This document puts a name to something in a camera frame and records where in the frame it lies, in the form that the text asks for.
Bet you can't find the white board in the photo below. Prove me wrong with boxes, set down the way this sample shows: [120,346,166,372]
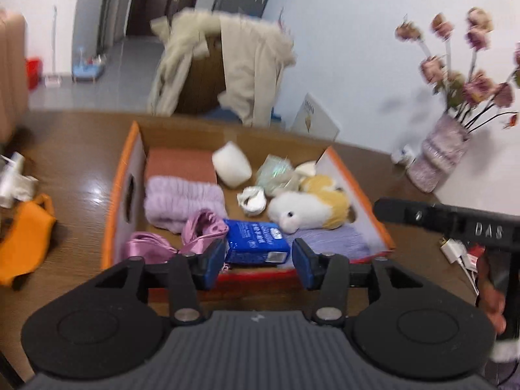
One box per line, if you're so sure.
[291,92,341,142]

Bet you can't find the beige coat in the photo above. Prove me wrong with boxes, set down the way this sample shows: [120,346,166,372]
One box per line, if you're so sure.
[147,8,298,128]

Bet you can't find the red bin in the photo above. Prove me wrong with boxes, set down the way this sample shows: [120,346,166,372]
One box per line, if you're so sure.
[25,58,42,90]

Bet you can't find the dark brown door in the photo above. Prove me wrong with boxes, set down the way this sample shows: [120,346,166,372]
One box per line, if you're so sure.
[126,0,207,38]

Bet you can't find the white plush toy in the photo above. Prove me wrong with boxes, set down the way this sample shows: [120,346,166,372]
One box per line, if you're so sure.
[267,190,331,235]

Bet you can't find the pink suitcase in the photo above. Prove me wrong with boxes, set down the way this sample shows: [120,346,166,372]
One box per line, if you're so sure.
[0,8,30,144]

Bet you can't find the person's right hand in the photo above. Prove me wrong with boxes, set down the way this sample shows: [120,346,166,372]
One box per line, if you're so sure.
[474,247,509,334]

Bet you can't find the white charger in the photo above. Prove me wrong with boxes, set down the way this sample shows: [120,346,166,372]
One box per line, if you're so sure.
[438,237,478,274]

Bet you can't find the white cotton roll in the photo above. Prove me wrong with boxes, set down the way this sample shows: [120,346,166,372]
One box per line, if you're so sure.
[212,141,253,189]

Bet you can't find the lavender folded cloth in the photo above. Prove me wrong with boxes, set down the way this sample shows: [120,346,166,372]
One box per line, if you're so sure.
[283,225,371,261]

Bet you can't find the brown wooden chair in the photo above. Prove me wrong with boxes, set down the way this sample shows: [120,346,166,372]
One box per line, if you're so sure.
[175,34,227,115]

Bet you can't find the red and black box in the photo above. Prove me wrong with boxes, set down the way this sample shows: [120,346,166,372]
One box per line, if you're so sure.
[466,244,487,270]

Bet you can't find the orange cloth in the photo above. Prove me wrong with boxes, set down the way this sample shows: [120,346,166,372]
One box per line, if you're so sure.
[0,193,58,287]

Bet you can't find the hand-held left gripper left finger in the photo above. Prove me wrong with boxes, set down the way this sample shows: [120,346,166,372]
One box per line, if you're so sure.
[95,238,228,326]

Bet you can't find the white crumpled item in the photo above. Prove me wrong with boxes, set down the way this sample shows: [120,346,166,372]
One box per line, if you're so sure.
[0,152,40,209]

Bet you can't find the clear plastic bag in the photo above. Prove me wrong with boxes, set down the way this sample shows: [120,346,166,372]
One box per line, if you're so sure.
[254,154,296,196]

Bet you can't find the person's right forearm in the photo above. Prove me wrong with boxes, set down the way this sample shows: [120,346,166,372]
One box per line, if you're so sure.
[488,338,520,386]

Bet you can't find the pink patterned vase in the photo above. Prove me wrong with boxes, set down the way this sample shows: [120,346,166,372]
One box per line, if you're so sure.
[406,114,473,194]

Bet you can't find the lilac fluffy headband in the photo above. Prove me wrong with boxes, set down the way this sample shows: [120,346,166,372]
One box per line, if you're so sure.
[144,175,229,235]

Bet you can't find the blue tray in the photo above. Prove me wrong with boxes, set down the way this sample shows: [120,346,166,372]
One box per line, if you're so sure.
[72,46,107,84]

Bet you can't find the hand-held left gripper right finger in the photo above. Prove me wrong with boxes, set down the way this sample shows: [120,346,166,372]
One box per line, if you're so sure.
[292,238,427,328]

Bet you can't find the pink artificial flowers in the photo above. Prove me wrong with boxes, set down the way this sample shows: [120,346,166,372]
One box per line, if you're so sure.
[395,7,520,131]

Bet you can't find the pink satin scrunchie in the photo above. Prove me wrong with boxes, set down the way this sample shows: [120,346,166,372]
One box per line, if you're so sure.
[124,209,230,268]

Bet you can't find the orange cardboard box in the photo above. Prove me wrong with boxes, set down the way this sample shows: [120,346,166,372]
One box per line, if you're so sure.
[100,121,397,290]

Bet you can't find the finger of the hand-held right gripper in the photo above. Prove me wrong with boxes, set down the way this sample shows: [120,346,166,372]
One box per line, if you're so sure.
[373,197,458,237]

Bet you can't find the yellow plush toy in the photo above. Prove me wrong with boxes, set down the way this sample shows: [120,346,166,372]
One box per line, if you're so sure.
[300,174,353,229]

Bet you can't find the blue tissue pack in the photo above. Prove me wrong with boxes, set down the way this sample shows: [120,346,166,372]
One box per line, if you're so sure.
[222,219,292,267]

